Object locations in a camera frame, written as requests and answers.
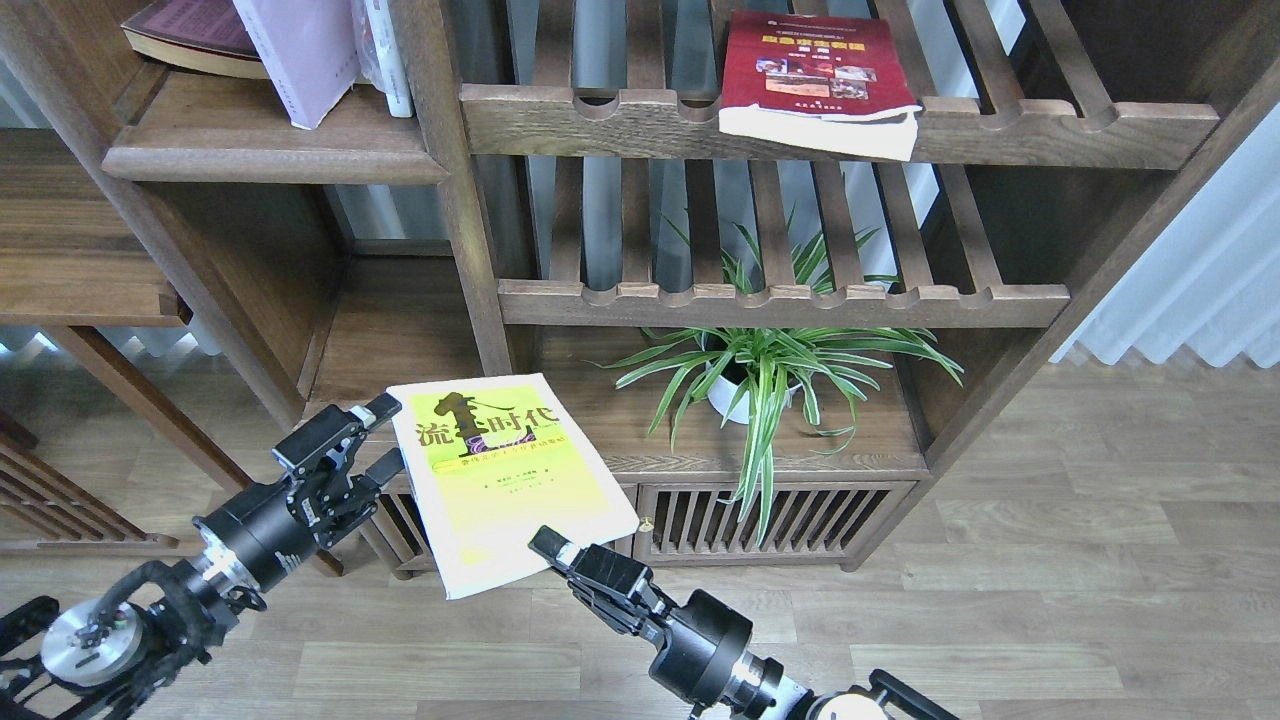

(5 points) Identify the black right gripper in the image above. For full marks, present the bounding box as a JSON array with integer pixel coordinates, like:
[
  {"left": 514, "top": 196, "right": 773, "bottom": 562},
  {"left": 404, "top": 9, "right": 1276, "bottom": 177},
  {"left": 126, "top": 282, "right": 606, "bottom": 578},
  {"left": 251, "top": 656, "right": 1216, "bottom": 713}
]
[{"left": 527, "top": 527, "right": 753, "bottom": 711}]

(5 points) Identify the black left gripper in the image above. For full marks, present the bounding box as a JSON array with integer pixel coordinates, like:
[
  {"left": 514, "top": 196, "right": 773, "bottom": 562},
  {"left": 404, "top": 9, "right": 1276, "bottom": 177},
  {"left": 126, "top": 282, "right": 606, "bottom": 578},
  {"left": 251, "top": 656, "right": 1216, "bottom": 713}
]
[{"left": 192, "top": 393, "right": 404, "bottom": 596}]

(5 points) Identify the yellow-green paperback book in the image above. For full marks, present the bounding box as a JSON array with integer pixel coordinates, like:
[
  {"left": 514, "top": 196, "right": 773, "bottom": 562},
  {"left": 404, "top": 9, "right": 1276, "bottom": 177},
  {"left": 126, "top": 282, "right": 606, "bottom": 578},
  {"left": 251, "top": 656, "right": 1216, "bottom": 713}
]
[{"left": 389, "top": 373, "right": 639, "bottom": 600}]

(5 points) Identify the white and purple book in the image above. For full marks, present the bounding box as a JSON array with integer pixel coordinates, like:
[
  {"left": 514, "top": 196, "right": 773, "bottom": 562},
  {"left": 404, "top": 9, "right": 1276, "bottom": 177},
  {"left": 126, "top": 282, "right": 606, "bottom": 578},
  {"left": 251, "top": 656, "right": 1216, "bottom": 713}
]
[{"left": 234, "top": 1, "right": 360, "bottom": 129}]

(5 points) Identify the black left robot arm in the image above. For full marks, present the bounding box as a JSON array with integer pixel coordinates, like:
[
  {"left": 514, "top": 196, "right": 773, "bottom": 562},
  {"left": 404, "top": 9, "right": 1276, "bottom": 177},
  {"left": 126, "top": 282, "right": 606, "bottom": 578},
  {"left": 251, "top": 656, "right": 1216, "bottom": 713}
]
[{"left": 1, "top": 393, "right": 404, "bottom": 719}]

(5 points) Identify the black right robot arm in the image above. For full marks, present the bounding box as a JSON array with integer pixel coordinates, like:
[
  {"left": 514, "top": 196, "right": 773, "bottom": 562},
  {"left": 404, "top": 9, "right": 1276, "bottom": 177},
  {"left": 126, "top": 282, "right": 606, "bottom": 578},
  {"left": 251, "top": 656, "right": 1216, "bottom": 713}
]
[{"left": 529, "top": 527, "right": 954, "bottom": 719}]

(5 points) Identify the green spider plant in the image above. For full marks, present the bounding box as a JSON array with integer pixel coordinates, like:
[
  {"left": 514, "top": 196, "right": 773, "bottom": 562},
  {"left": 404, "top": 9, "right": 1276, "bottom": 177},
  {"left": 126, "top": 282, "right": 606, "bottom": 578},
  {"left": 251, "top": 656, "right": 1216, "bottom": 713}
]
[{"left": 600, "top": 205, "right": 964, "bottom": 546}]

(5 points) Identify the dark wooden bookshelf unit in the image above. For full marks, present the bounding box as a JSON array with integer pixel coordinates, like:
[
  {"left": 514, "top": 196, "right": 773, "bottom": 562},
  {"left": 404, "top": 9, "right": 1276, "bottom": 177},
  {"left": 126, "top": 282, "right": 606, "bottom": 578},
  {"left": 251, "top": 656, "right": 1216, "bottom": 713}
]
[{"left": 0, "top": 0, "right": 1280, "bottom": 582}]

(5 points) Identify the white book in plastic wrap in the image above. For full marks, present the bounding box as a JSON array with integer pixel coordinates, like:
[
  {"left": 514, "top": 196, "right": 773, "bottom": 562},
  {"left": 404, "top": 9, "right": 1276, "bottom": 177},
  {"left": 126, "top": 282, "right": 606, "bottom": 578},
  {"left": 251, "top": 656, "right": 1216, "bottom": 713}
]
[{"left": 349, "top": 1, "right": 415, "bottom": 118}]

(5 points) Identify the maroon book with cream pages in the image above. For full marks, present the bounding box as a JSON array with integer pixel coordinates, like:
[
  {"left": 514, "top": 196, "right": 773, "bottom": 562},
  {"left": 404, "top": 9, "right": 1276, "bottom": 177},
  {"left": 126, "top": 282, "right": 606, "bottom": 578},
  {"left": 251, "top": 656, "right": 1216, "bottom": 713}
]
[{"left": 122, "top": 1, "right": 269, "bottom": 79}]

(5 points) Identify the red paperback book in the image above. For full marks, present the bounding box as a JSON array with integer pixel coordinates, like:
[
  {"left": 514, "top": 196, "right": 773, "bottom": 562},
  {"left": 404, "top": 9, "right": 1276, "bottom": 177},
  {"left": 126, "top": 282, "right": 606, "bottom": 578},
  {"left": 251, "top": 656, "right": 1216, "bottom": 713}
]
[{"left": 718, "top": 10, "right": 922, "bottom": 161}]

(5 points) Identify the white pleated curtain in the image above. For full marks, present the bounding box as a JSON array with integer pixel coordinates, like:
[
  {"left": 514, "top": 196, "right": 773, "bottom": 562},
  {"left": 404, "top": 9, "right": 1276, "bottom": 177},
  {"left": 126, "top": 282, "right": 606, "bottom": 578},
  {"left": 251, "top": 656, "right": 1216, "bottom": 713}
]
[{"left": 1050, "top": 100, "right": 1280, "bottom": 369}]

